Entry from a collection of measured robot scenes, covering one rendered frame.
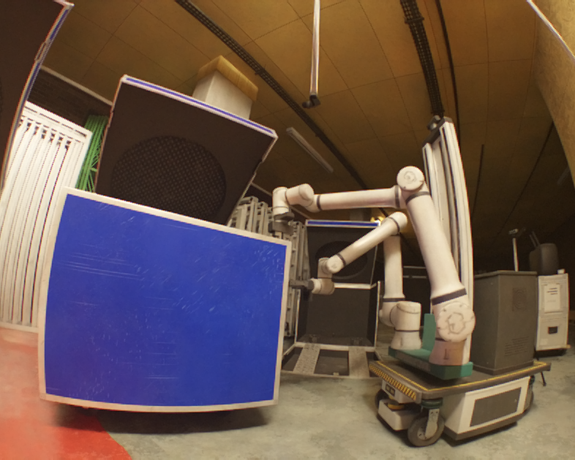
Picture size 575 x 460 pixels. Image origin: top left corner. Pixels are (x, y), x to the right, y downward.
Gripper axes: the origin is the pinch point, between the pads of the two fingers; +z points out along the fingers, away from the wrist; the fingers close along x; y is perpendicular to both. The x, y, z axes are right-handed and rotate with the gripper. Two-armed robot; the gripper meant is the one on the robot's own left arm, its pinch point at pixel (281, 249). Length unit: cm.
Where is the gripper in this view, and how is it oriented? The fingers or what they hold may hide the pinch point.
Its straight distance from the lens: 137.7
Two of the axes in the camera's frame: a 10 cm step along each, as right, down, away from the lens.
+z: 0.2, 9.2, -3.9
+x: -8.1, -2.1, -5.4
